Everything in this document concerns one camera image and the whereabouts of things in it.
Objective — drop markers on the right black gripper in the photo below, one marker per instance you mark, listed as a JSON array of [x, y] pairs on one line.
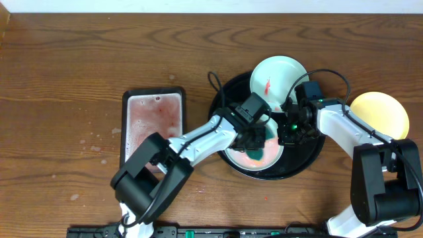
[[284, 137]]

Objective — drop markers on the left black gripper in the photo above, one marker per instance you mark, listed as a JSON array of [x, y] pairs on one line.
[[252, 139]]

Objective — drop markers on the green scrubbing sponge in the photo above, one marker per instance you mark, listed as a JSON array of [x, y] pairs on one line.
[[266, 154]]

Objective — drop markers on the light blue plate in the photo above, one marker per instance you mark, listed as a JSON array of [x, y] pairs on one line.
[[241, 161], [273, 77]]

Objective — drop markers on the yellow plate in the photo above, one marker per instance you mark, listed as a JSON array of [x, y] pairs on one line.
[[383, 113]]

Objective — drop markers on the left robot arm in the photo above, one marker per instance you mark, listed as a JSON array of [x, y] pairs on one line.
[[148, 182]]

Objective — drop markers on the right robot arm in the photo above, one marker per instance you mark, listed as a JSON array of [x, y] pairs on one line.
[[386, 185]]

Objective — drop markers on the black round tray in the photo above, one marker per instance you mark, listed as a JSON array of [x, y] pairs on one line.
[[292, 161]]

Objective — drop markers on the black rectangular soapy tray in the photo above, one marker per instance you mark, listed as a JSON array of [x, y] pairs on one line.
[[146, 111]]

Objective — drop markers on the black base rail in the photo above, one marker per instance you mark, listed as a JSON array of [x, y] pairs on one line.
[[113, 231]]

